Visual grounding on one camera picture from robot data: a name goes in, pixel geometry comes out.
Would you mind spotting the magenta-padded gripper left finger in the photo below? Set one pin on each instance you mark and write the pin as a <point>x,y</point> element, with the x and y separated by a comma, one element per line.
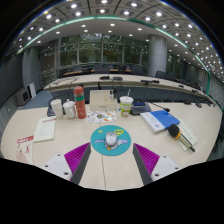
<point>78,159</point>

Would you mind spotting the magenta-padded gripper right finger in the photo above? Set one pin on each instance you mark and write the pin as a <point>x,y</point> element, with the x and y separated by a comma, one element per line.
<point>146,159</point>

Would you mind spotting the silver grey computer mouse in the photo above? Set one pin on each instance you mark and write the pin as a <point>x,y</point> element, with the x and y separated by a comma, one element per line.
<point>111,140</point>

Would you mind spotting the round teal cartoon mouse pad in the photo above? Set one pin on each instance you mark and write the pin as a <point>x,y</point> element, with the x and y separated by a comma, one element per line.
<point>100,146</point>

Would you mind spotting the black handheld microphone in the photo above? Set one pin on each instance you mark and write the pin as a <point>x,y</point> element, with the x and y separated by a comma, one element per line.
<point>175,131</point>

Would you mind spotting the blue and white book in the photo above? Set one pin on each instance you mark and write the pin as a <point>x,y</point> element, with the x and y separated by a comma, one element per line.
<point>160,120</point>

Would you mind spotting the cream paper document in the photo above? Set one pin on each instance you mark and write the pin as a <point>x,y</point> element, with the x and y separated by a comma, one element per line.
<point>45,129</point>

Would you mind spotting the colourful sticker sheet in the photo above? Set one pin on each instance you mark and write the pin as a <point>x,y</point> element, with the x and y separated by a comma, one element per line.
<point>100,116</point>

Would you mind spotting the white lidded ceramic mug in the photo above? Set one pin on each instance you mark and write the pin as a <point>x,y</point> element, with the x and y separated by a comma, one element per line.
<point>69,110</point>

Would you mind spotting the red drink bottle green band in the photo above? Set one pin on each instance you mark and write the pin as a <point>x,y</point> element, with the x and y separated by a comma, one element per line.
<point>80,105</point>

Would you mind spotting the red and white leaflet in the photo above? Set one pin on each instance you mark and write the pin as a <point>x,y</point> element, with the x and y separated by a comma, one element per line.
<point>25,148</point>

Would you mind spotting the stack of white paper cups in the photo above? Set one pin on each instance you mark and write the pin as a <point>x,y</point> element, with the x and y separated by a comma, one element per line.
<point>57,108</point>

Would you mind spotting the green printed paper cup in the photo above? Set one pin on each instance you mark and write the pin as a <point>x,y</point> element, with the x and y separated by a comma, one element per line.
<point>126,107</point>

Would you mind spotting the beige wooden tray box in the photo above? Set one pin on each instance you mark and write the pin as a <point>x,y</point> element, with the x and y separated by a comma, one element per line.
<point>101,101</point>

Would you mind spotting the grey floor box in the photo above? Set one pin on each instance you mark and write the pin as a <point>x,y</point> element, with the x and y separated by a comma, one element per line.
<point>22,97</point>

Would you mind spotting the white floor appliance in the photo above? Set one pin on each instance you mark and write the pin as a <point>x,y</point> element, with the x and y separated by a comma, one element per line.
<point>31,90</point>

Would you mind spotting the group of dark office chairs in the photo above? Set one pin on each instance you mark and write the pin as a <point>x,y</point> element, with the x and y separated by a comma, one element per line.
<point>160,74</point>

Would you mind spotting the group of ceiling lights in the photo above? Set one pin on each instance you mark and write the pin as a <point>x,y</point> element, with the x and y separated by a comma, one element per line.
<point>102,11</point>

